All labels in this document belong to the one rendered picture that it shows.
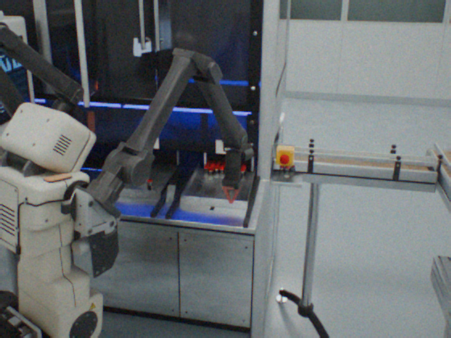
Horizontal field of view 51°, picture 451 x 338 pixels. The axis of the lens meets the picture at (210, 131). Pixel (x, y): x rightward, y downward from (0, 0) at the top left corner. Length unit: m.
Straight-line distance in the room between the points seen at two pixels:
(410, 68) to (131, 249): 5.04
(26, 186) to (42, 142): 0.12
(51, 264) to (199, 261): 1.02
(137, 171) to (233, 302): 1.29
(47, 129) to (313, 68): 5.54
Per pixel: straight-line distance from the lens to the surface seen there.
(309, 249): 2.38
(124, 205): 1.88
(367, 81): 6.67
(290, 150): 1.99
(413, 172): 2.18
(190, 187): 1.98
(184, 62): 1.36
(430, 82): 6.80
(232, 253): 2.27
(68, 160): 1.32
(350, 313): 2.82
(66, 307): 1.51
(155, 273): 2.43
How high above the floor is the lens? 1.76
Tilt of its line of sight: 20 degrees down
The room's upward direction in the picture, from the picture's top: straight up
